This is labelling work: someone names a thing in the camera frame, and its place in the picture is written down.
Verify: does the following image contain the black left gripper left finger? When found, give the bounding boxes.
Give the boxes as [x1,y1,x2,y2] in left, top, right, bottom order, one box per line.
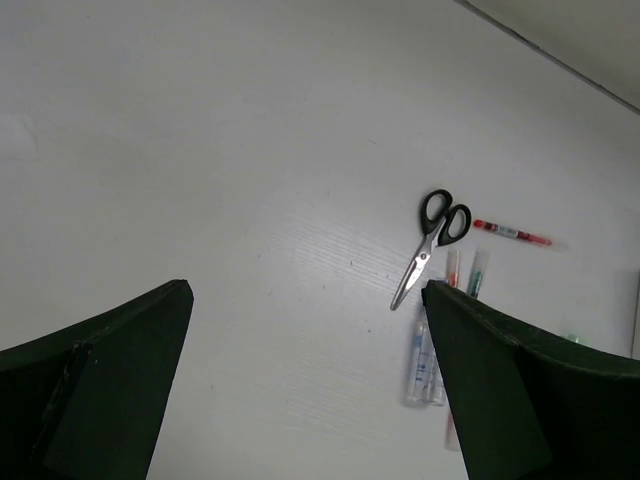
[1,280,193,479]

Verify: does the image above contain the black handled scissors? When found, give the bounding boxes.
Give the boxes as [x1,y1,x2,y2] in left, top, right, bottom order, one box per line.
[390,188,472,311]

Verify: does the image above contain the orange pen refill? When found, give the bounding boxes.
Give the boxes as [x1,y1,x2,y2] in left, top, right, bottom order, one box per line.
[446,250,461,288]

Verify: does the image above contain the green highlighter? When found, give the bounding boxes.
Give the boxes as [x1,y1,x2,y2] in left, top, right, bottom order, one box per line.
[562,333,587,346]

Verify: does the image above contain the pink highlighter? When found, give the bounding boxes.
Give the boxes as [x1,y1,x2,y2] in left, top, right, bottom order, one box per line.
[405,313,447,407]

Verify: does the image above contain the green pen refill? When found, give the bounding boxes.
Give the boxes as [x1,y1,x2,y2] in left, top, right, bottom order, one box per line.
[467,250,490,299]

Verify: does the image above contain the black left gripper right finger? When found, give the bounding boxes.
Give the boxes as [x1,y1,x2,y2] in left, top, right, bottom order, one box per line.
[422,280,639,479]

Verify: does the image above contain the red pen refill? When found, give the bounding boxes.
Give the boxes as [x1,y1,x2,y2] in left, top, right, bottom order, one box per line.
[473,219,567,251]

